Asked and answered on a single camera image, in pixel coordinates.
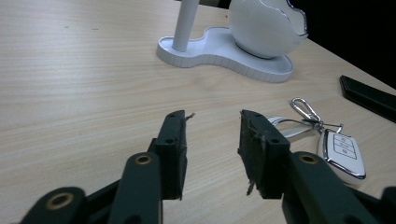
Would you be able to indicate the black wallet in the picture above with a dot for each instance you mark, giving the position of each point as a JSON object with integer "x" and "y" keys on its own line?
{"x": 370, "y": 96}

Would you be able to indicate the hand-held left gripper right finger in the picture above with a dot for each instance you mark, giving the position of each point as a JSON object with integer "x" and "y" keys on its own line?
{"x": 267, "y": 161}

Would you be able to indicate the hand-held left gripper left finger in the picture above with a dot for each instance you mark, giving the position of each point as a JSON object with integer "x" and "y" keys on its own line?
{"x": 170, "y": 161}

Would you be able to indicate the white car key with keyring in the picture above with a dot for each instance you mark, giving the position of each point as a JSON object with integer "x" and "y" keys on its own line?
{"x": 342, "y": 155}

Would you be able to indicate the white stand with bowl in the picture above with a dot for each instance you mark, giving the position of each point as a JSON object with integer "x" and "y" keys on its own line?
{"x": 261, "y": 31}

